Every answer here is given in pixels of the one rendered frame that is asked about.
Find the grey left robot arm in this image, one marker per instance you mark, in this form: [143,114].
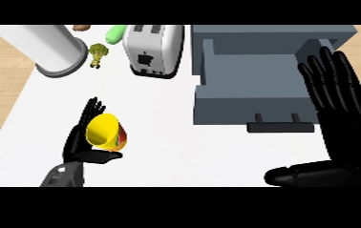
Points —
[63,176]

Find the green broccoli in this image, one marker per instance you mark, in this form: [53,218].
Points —
[97,54]

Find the green cucumber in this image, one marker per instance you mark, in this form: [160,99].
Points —
[114,34]

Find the white paper towel roll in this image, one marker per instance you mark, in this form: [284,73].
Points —
[44,49]

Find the white toaster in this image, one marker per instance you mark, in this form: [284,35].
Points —
[152,50]

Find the grey cabinet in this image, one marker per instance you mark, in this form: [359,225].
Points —
[272,36]

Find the brown potato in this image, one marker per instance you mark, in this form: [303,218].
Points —
[81,27]

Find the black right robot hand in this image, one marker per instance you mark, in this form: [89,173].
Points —
[340,123]

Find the grey open drawer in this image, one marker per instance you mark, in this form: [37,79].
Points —
[253,88]

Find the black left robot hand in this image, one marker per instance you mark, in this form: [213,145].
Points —
[74,142]

